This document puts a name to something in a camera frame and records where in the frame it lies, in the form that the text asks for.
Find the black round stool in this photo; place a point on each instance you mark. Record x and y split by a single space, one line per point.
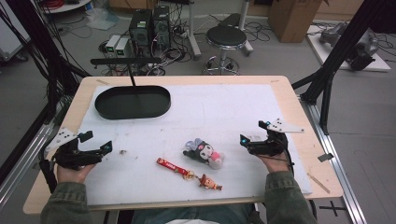
226 37

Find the black metal frame post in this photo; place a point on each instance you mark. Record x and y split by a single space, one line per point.
339 53
40 40

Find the person's left hand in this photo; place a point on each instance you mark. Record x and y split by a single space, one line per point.
72 175

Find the brown cardboard box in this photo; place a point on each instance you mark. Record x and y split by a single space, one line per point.
292 20

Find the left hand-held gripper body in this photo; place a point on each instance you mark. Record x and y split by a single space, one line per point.
70 155

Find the grey case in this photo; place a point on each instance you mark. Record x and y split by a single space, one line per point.
11 34

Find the clear plastic bag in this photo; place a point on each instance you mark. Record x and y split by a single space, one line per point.
101 18

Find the white round table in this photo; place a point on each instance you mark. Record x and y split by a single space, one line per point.
68 6

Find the black tape piece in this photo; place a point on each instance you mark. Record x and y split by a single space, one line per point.
325 157

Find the grey machine on board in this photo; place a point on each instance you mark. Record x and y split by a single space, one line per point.
362 49

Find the black computer tower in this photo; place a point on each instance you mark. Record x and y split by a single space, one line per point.
140 31
162 26

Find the black hanger stand oval tray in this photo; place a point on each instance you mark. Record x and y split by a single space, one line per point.
132 104

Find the grey desk leg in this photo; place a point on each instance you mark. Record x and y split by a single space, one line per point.
194 34
246 31

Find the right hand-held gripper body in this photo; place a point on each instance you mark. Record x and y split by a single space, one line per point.
269 146

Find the white foam mat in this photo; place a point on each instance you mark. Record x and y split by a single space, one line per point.
202 118

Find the light wooden table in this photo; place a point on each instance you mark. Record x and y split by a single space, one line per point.
308 155

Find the aluminium rail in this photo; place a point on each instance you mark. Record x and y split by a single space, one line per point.
21 155
342 186

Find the thin wooden stick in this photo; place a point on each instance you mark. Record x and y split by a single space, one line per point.
319 183

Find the person's right hand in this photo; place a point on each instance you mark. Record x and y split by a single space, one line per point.
277 163

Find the white floor board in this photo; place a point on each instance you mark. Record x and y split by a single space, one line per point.
378 63

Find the small white power box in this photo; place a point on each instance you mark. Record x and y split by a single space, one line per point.
123 47
112 43

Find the person's legs in jeans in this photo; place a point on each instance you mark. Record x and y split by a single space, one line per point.
193 214

